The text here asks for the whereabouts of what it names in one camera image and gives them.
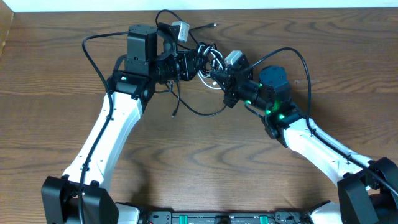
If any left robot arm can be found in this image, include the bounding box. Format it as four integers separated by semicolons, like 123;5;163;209
41;21;206;223

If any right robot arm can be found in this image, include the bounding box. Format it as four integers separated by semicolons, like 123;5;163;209
210;55;397;223

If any black and white USB cable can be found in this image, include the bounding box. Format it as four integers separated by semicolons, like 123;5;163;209
195;43;226;90

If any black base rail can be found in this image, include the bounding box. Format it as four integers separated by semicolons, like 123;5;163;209
114;203;312;224

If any cardboard panel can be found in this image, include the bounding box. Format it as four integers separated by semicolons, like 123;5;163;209
0;0;14;55

